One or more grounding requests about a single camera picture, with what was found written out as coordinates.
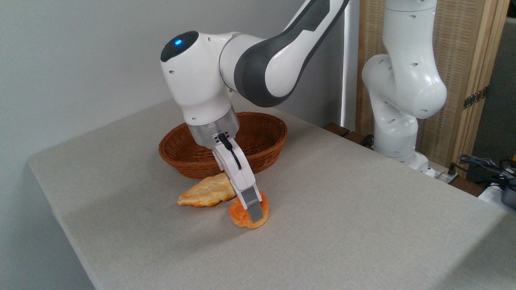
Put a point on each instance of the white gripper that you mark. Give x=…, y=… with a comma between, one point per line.
x=238, y=173

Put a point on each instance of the round orange bread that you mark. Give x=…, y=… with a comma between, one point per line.
x=238, y=217

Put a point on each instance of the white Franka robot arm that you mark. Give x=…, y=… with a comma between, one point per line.
x=201, y=80

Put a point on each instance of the long braided bread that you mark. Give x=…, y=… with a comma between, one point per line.
x=207, y=192

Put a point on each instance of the brown wicker basket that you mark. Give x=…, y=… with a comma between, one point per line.
x=266, y=137

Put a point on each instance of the brown wooden block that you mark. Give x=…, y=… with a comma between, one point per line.
x=336, y=129
x=354, y=137

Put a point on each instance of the white vertical pole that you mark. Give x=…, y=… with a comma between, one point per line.
x=350, y=80

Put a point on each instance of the metal screen hinge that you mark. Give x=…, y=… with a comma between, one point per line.
x=475, y=98

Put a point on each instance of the wooden folding screen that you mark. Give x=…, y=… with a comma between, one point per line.
x=459, y=60

